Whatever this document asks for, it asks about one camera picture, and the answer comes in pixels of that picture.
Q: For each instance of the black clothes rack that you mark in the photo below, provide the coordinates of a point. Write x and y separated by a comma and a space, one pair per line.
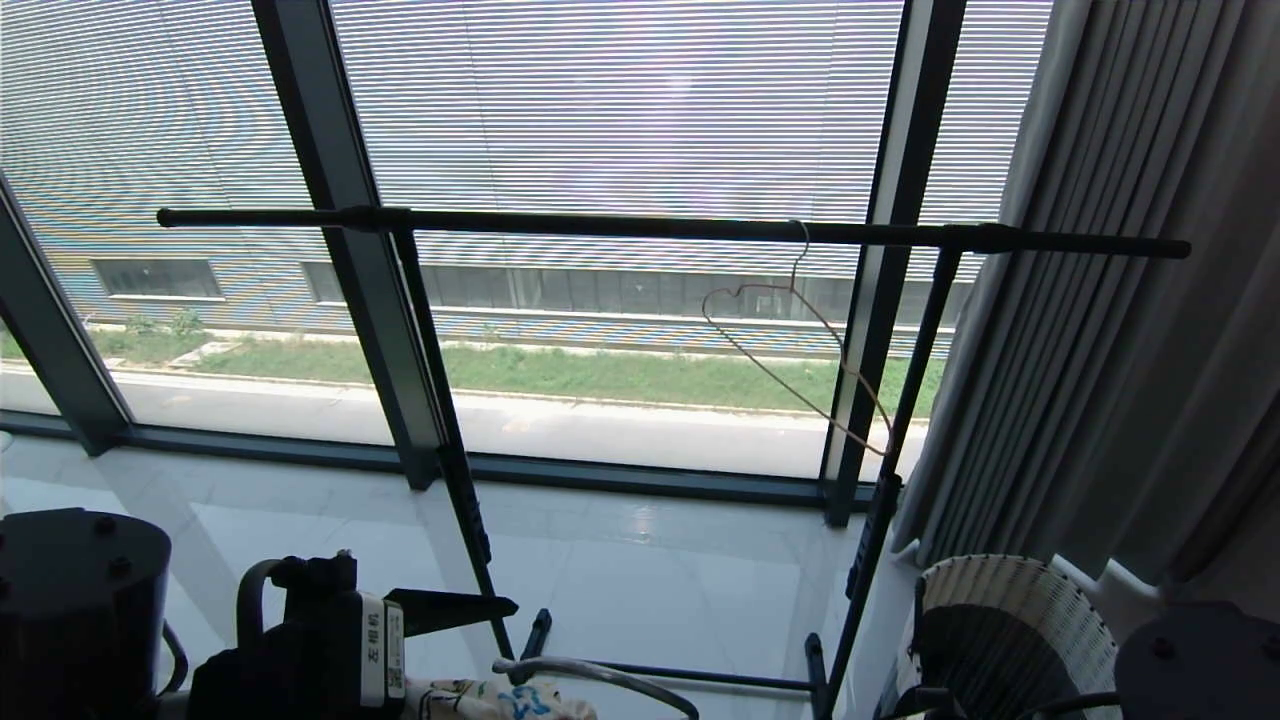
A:
600, 226

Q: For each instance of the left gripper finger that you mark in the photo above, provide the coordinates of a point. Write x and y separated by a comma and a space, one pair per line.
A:
450, 610

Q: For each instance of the brown curtain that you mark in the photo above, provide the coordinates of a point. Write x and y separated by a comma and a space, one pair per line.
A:
1150, 250

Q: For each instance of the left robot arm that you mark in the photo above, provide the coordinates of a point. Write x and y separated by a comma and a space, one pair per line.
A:
80, 620

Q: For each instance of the white laundry basket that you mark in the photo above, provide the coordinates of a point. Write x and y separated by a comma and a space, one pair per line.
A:
1000, 580

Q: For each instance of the cream printed garment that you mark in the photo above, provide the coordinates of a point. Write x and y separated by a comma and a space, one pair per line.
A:
480, 700

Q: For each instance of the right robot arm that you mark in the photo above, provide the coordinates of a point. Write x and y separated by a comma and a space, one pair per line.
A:
1200, 670

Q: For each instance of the window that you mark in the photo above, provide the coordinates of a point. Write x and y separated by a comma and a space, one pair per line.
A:
340, 150

